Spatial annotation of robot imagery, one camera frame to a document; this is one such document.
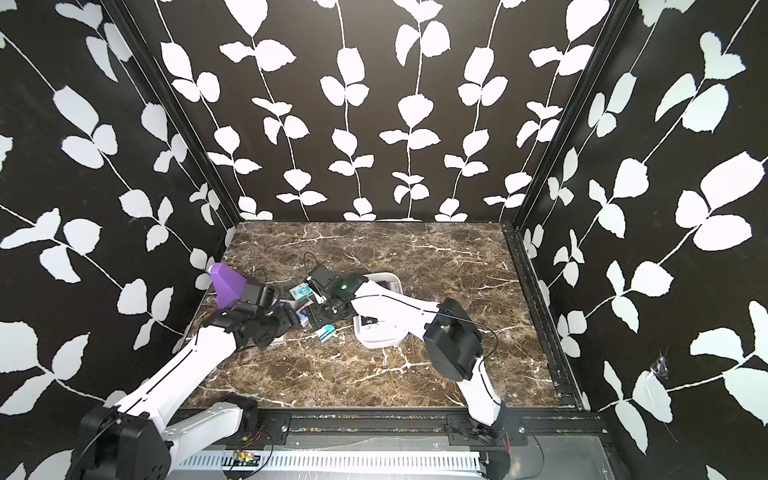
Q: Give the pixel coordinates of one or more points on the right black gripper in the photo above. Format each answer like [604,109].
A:
[315,318]

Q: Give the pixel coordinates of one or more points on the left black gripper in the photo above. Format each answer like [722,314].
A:
[287,319]

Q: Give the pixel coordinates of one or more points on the teal bear tissue pack back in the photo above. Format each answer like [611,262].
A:
[301,292]

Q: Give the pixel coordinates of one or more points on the teal bear tissue pack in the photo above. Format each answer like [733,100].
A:
[325,333]
[301,292]

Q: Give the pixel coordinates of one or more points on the pink Tempo tissue pack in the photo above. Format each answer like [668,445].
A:
[307,317]

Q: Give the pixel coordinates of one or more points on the teal bear tissue pack front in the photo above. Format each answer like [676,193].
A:
[325,333]

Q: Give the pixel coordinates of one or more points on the white plastic storage box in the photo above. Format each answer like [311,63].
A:
[371,332]

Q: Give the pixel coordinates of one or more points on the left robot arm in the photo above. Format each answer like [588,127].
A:
[137,438]

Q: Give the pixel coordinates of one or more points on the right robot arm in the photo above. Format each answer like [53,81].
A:
[385,318]

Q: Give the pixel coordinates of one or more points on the purple plastic object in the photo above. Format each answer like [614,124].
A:
[229,285]

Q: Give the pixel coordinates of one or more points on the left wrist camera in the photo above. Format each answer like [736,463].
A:
[260,295]

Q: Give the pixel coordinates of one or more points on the black mounting rail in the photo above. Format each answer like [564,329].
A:
[517,425]

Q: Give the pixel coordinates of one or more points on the white perforated cable duct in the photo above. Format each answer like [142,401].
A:
[397,462]

